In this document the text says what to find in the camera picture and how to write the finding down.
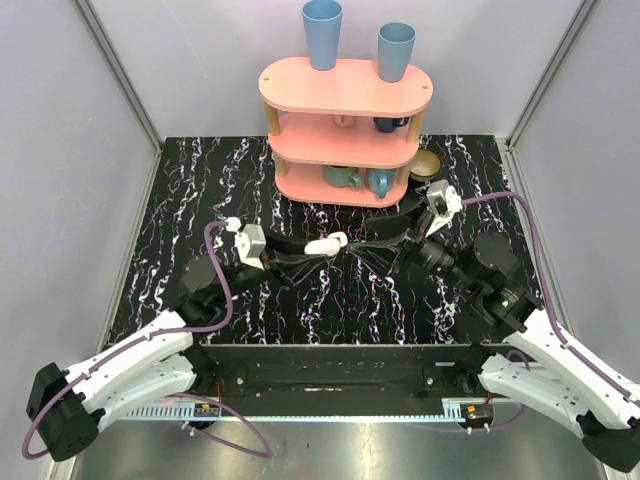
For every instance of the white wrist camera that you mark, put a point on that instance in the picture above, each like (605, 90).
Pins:
(444, 203)
(250, 243)

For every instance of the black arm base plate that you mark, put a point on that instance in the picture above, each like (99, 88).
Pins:
(440, 371)

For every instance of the right light blue cup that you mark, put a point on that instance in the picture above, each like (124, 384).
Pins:
(395, 46)

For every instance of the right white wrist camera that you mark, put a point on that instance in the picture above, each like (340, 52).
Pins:
(444, 203)

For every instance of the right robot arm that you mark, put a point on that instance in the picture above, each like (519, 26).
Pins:
(585, 394)

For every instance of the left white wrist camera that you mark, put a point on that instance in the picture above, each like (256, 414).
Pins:
(250, 243)

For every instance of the blue butterfly mug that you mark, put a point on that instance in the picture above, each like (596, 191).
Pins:
(379, 181)

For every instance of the light blue cup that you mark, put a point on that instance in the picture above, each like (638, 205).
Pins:
(322, 26)
(395, 46)

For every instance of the pink mug on shelf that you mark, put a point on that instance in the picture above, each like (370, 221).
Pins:
(344, 121)

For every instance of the teal glazed ceramic mug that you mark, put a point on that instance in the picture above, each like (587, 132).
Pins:
(342, 176)

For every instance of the left light blue cup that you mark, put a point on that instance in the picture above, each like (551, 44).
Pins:
(322, 26)

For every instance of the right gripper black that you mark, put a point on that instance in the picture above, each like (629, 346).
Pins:
(381, 254)

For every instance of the left orange connector board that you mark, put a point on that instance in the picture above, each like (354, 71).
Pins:
(206, 410)

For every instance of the orange connector board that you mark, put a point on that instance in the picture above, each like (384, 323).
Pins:
(206, 410)
(480, 412)

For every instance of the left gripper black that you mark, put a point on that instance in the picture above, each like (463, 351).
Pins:
(270, 257)

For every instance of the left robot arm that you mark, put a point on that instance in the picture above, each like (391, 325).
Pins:
(68, 408)

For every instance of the dark blue mug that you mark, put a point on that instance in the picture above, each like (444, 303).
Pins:
(389, 125)

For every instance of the pink three-tier wooden shelf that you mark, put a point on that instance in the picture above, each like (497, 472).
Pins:
(301, 103)

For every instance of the brown ceramic bowl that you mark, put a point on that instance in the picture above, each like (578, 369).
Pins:
(424, 166)

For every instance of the white oval pebble case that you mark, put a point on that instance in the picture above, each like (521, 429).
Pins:
(328, 246)

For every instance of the right orange connector board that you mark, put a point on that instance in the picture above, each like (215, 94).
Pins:
(480, 412)

